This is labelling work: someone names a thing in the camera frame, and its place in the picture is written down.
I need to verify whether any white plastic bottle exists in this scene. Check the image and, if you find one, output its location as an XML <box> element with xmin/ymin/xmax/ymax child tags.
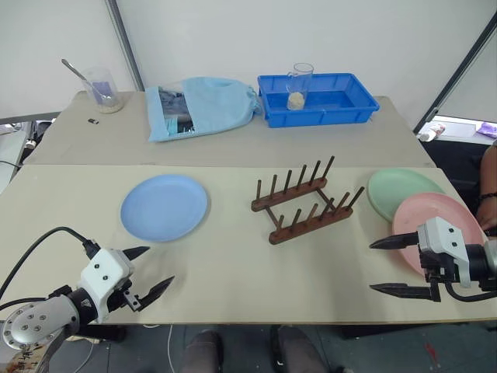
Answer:
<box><xmin>418</xmin><ymin>120</ymin><xmax>447</xmax><ymax>143</ymax></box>

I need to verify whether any dark printed booklet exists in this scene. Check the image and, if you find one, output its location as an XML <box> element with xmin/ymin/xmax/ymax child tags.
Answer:
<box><xmin>156</xmin><ymin>88</ymin><xmax>197</xmax><ymax>138</ymax></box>

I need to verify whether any metal spoon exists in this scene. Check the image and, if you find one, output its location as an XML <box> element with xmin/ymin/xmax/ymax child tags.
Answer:
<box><xmin>61</xmin><ymin>58</ymin><xmax>108</xmax><ymax>100</ymax></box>

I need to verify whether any dark rounded shape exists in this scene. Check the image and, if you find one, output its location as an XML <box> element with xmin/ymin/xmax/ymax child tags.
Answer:
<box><xmin>276</xmin><ymin>326</ymin><xmax>322</xmax><ymax>373</ymax></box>
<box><xmin>182</xmin><ymin>329</ymin><xmax>224</xmax><ymax>373</ymax></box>

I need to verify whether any pink plate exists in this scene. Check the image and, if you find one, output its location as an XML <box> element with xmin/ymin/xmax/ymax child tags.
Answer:
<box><xmin>391</xmin><ymin>191</ymin><xmax>487</xmax><ymax>278</ymax></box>

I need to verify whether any wooden dish rack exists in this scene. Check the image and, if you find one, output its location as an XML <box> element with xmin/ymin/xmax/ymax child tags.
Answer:
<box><xmin>250</xmin><ymin>155</ymin><xmax>367</xmax><ymax>247</ymax></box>

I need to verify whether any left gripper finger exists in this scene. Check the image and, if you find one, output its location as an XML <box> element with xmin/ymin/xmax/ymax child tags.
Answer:
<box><xmin>138</xmin><ymin>275</ymin><xmax>176</xmax><ymax>312</ymax></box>
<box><xmin>123</xmin><ymin>246</ymin><xmax>151</xmax><ymax>263</ymax></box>

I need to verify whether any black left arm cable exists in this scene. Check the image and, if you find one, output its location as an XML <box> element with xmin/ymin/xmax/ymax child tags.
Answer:
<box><xmin>0</xmin><ymin>226</ymin><xmax>103</xmax><ymax>301</ymax></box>

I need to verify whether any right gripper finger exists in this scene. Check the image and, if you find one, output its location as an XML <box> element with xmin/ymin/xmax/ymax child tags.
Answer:
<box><xmin>368</xmin><ymin>231</ymin><xmax>420</xmax><ymax>251</ymax></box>
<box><xmin>368</xmin><ymin>283</ymin><xmax>432</xmax><ymax>303</ymax></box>

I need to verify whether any light blue drawstring bag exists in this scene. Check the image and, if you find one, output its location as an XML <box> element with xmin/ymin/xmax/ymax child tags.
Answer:
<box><xmin>145</xmin><ymin>76</ymin><xmax>264</xmax><ymax>144</ymax></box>

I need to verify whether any grey metal pole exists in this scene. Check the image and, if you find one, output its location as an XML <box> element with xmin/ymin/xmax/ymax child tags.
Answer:
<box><xmin>412</xmin><ymin>10</ymin><xmax>497</xmax><ymax>135</ymax></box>
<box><xmin>106</xmin><ymin>0</ymin><xmax>146</xmax><ymax>92</ymax></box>

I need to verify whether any white floor cable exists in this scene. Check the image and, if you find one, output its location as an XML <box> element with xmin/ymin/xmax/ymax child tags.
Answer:
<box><xmin>166</xmin><ymin>324</ymin><xmax>176</xmax><ymax>373</ymax></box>

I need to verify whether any blue plastic bin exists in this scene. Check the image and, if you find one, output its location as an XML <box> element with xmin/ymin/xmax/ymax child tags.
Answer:
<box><xmin>256</xmin><ymin>72</ymin><xmax>381</xmax><ymax>129</ymax></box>

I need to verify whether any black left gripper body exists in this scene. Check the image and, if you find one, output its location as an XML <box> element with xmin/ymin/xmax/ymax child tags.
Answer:
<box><xmin>106</xmin><ymin>250</ymin><xmax>142</xmax><ymax>314</ymax></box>

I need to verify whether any clear beaker with grains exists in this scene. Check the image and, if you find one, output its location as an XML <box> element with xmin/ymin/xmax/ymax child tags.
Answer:
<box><xmin>81</xmin><ymin>66</ymin><xmax>125</xmax><ymax>114</ymax></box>

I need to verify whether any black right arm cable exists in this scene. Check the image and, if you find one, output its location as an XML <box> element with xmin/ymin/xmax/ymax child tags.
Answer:
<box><xmin>443</xmin><ymin>281</ymin><xmax>497</xmax><ymax>303</ymax></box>

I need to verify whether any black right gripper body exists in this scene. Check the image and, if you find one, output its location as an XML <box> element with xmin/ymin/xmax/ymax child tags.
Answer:
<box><xmin>412</xmin><ymin>231</ymin><xmax>460</xmax><ymax>303</ymax></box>

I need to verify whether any person's bare hand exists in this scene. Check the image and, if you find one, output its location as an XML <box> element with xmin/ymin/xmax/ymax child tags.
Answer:
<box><xmin>475</xmin><ymin>196</ymin><xmax>497</xmax><ymax>236</ymax></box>

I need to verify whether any green plate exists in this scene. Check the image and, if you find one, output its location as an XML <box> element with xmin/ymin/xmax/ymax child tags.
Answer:
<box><xmin>367</xmin><ymin>169</ymin><xmax>448</xmax><ymax>225</ymax></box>

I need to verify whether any blue plate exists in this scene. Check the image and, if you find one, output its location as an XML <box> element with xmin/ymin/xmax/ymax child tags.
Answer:
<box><xmin>120</xmin><ymin>174</ymin><xmax>210</xmax><ymax>244</ymax></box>

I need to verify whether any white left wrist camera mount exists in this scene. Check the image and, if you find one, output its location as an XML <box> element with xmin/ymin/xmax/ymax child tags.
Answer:
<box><xmin>79</xmin><ymin>248</ymin><xmax>135</xmax><ymax>324</ymax></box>

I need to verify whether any clear measuring cup with grains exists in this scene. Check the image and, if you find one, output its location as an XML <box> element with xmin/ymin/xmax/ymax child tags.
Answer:
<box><xmin>286</xmin><ymin>62</ymin><xmax>315</xmax><ymax>111</ymax></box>

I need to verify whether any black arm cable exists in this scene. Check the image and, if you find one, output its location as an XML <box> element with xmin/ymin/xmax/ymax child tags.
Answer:
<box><xmin>0</xmin><ymin>226</ymin><xmax>103</xmax><ymax>301</ymax></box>
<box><xmin>443</xmin><ymin>281</ymin><xmax>497</xmax><ymax>303</ymax></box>

